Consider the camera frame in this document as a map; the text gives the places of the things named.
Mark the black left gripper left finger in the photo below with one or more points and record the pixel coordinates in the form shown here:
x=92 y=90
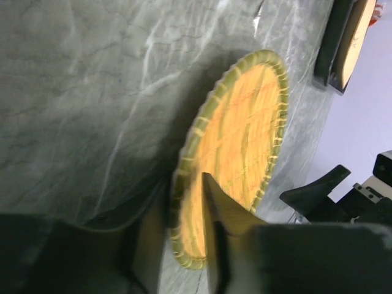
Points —
x=42 y=254

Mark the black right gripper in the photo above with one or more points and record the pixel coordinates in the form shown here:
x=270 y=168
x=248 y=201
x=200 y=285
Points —
x=360 y=204

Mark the beige bird plate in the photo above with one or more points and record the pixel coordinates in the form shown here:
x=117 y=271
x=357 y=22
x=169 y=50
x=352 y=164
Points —
x=353 y=39

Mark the woven bamboo round plate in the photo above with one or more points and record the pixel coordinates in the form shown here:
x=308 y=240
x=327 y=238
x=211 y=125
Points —
x=236 y=137

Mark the black tray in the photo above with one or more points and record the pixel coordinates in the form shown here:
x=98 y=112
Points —
x=340 y=28

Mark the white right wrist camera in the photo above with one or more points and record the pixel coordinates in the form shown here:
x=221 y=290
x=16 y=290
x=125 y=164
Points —
x=383 y=167

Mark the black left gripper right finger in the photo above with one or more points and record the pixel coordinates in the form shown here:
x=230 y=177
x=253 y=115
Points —
x=247 y=255

